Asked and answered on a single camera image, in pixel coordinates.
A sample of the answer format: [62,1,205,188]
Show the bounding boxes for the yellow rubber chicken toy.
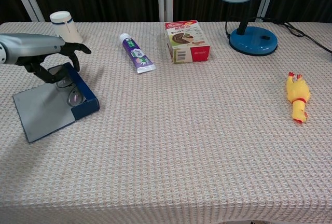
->
[286,72,311,125]

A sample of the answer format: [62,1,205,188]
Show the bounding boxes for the beige textured tablecloth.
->
[0,21,332,224]

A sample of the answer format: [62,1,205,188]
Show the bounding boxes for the purple white toothpaste tube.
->
[119,33,157,74]

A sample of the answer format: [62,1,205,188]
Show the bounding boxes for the white paper cup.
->
[49,11,84,44]

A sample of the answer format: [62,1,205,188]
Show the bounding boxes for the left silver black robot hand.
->
[0,33,92,84]

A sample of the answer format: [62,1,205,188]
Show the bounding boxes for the thin black round glasses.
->
[56,77,88,107]

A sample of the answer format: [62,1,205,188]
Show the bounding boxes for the blue glasses case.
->
[12,62,101,143]

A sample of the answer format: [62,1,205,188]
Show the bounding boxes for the blue desk lamp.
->
[206,0,279,57]

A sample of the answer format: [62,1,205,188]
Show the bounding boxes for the black lamp power cable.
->
[224,16,332,55]

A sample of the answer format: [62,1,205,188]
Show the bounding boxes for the red green snack box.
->
[164,20,211,65]

